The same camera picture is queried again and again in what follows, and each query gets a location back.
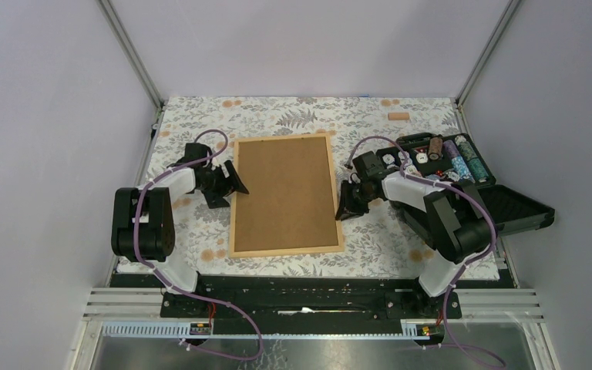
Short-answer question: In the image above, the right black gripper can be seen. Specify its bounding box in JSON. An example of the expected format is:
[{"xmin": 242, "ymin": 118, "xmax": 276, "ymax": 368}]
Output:
[{"xmin": 335, "ymin": 180, "xmax": 376, "ymax": 222}]

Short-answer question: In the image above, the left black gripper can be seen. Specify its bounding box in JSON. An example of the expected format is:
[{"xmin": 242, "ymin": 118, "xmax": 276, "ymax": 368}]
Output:
[{"xmin": 199, "ymin": 160, "xmax": 248, "ymax": 208}]

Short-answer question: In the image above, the wooden picture frame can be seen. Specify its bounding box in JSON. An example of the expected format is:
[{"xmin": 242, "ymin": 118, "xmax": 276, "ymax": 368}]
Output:
[{"xmin": 228, "ymin": 133, "xmax": 345, "ymax": 260}]

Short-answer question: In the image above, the brown frame backing board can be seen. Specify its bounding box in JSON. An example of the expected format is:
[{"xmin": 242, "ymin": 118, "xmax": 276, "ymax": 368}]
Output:
[{"xmin": 234, "ymin": 136, "xmax": 340, "ymax": 254}]

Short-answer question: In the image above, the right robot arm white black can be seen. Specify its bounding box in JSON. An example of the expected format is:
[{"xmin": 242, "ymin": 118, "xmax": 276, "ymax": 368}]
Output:
[{"xmin": 335, "ymin": 152, "xmax": 496, "ymax": 318}]

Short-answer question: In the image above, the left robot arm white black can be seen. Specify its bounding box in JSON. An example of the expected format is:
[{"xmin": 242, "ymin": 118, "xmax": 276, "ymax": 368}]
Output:
[{"xmin": 111, "ymin": 143, "xmax": 249, "ymax": 317}]

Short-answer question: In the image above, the floral tablecloth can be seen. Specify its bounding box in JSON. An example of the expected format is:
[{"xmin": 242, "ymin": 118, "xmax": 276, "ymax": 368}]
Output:
[{"xmin": 146, "ymin": 96, "xmax": 460, "ymax": 278}]

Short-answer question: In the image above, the black poker chip case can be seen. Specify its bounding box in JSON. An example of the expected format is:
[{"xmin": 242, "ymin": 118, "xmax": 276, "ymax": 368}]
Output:
[{"xmin": 376, "ymin": 133, "xmax": 555, "ymax": 236}]

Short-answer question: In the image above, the small wooden block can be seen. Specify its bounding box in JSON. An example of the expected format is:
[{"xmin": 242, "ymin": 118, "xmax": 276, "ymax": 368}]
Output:
[{"xmin": 388, "ymin": 112, "xmax": 410, "ymax": 121}]

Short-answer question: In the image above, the brown chip stack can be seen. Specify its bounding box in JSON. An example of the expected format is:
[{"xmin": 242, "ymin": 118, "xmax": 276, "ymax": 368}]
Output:
[{"xmin": 428, "ymin": 136, "xmax": 443, "ymax": 161}]

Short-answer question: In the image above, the purple chip stack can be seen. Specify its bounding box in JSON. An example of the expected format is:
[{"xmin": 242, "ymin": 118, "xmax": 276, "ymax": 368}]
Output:
[{"xmin": 443, "ymin": 140, "xmax": 461, "ymax": 160}]

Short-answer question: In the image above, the blue chip stack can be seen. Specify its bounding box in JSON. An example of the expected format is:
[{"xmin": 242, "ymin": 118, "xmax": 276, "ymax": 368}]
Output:
[{"xmin": 451, "ymin": 156, "xmax": 476, "ymax": 183}]

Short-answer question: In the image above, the green chip stack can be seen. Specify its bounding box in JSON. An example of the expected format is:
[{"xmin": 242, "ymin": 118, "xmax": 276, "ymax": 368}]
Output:
[{"xmin": 455, "ymin": 136, "xmax": 489, "ymax": 183}]

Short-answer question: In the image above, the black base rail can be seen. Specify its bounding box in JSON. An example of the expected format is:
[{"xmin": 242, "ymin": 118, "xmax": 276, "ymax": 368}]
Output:
[{"xmin": 160, "ymin": 276, "xmax": 463, "ymax": 335}]

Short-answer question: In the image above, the grey slotted cable duct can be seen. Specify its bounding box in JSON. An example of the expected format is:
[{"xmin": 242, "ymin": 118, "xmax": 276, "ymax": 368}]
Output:
[{"xmin": 103, "ymin": 320, "xmax": 432, "ymax": 341}]

